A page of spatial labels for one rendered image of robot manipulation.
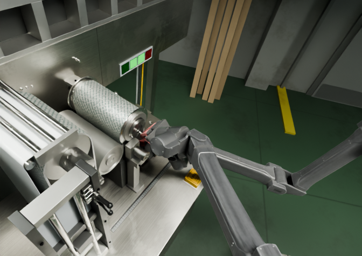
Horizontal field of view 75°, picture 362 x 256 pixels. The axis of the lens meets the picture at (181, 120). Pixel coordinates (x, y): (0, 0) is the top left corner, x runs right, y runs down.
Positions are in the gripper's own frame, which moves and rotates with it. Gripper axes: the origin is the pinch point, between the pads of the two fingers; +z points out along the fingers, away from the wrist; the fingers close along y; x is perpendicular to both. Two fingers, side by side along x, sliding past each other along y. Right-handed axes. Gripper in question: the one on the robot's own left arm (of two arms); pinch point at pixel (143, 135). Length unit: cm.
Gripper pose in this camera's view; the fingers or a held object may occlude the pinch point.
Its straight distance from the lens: 86.3
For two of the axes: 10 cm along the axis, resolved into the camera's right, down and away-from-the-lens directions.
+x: -4.1, -8.1, -4.1
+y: 5.2, -5.8, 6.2
